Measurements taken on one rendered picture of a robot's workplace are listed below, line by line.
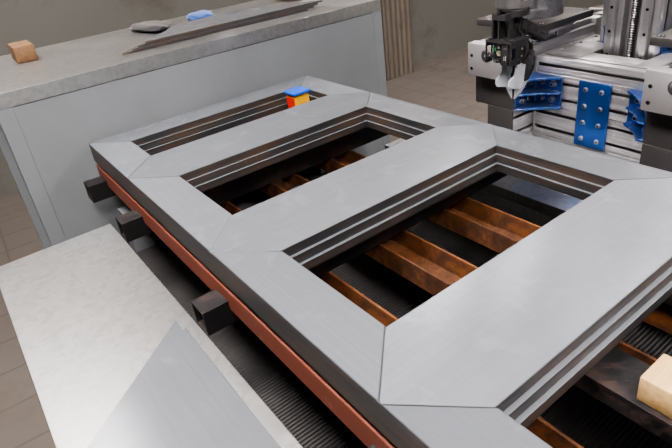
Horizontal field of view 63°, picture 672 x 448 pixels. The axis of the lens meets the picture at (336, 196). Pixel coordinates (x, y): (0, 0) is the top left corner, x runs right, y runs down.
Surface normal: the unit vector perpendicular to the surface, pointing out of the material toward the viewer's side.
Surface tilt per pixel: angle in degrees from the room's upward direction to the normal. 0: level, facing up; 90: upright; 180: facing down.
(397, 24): 90
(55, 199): 90
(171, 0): 90
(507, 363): 0
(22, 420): 0
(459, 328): 0
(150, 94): 90
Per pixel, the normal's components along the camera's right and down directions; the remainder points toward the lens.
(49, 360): -0.11, -0.88
